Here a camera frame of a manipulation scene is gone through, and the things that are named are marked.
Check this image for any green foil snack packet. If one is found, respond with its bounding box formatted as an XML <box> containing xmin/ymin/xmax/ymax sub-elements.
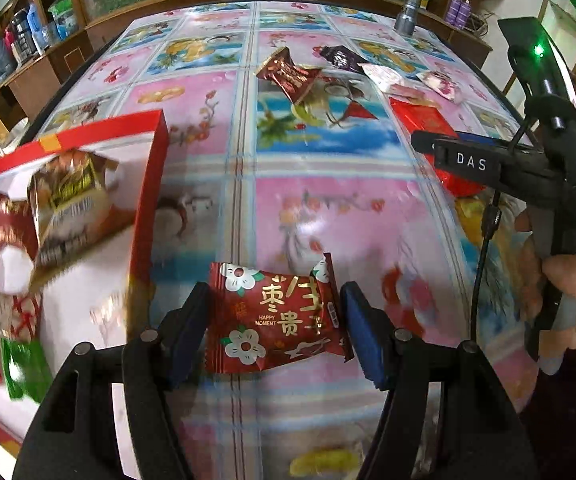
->
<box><xmin>0</xmin><ymin>336</ymin><xmax>55</xmax><ymax>402</ymax></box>

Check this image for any dark purple snack packet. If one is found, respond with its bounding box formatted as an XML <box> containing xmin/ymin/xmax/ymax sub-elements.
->
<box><xmin>319</xmin><ymin>44</ymin><xmax>369</xmax><ymax>79</ymax></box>

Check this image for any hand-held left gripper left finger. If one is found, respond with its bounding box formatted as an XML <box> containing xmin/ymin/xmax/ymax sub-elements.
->
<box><xmin>12</xmin><ymin>282</ymin><xmax>212</xmax><ymax>480</ymax></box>

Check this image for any black cable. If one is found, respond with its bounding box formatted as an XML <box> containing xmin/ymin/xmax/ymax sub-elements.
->
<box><xmin>469</xmin><ymin>110</ymin><xmax>534</xmax><ymax>343</ymax></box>

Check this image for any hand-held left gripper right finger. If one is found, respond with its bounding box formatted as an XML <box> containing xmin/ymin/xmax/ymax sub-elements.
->
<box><xmin>340</xmin><ymin>281</ymin><xmax>541</xmax><ymax>480</ymax></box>

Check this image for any pink snack packet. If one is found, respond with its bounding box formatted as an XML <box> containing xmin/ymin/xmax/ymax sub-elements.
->
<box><xmin>417</xmin><ymin>70</ymin><xmax>464</xmax><ymax>104</ymax></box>

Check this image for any small dark red snack packet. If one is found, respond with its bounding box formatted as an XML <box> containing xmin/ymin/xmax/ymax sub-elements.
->
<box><xmin>277</xmin><ymin>64</ymin><xmax>325</xmax><ymax>107</ymax></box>
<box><xmin>254</xmin><ymin>46</ymin><xmax>295</xmax><ymax>84</ymax></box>

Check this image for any row of plastic bottles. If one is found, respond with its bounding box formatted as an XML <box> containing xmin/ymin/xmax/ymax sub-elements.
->
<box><xmin>0</xmin><ymin>1</ymin><xmax>52</xmax><ymax>77</ymax></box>

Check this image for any printed fruit tablecloth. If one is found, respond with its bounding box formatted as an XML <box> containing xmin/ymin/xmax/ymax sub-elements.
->
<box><xmin>18</xmin><ymin>0</ymin><xmax>543</xmax><ymax>480</ymax></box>

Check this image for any grey metal flashlight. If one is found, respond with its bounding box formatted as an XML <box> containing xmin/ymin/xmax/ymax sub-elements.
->
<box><xmin>394</xmin><ymin>0</ymin><xmax>427</xmax><ymax>37</ymax></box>

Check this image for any red and white snack packet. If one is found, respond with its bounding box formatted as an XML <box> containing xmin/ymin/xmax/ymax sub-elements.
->
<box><xmin>0</xmin><ymin>289</ymin><xmax>45</xmax><ymax>342</ymax></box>

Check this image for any brown and beige snack packet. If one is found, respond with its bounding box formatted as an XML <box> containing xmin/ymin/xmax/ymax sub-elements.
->
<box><xmin>27</xmin><ymin>149</ymin><xmax>120</xmax><ymax>292</ymax></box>

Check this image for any red gift box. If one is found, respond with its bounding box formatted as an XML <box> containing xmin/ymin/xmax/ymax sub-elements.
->
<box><xmin>0</xmin><ymin>109</ymin><xmax>169</xmax><ymax>463</ymax></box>

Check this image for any green package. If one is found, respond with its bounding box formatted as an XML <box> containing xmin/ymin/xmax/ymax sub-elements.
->
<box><xmin>47</xmin><ymin>0</ymin><xmax>79</xmax><ymax>37</ymax></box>

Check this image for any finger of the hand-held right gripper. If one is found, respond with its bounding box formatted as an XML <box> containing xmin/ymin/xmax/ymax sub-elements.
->
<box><xmin>410</xmin><ymin>129</ymin><xmax>557</xmax><ymax>197</ymax></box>

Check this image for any wooden display cabinet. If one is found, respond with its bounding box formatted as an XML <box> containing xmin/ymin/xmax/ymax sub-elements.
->
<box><xmin>0</xmin><ymin>0</ymin><xmax>494</xmax><ymax>128</ymax></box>

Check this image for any red patterned snack packet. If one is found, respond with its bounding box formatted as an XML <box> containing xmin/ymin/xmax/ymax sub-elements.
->
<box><xmin>0</xmin><ymin>194</ymin><xmax>40</xmax><ymax>262</ymax></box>

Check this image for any dark red flowered snack packet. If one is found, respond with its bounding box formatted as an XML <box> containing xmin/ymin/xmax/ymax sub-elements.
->
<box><xmin>203</xmin><ymin>252</ymin><xmax>355</xmax><ymax>374</ymax></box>

